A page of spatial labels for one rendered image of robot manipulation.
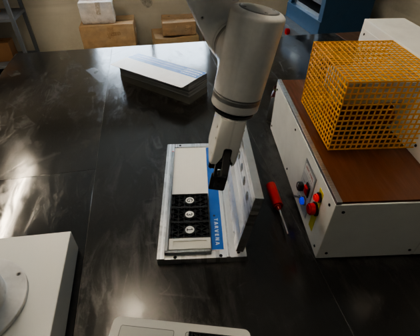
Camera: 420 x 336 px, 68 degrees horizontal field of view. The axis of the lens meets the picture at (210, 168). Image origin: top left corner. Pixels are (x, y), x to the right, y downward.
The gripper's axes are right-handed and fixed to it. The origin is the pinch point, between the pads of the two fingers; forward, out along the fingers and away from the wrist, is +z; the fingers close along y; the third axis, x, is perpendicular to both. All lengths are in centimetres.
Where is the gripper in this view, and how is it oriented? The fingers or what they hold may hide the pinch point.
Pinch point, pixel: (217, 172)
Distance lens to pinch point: 65.0
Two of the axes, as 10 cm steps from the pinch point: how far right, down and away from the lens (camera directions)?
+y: 0.1, 6.4, -7.7
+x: 9.8, 1.3, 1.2
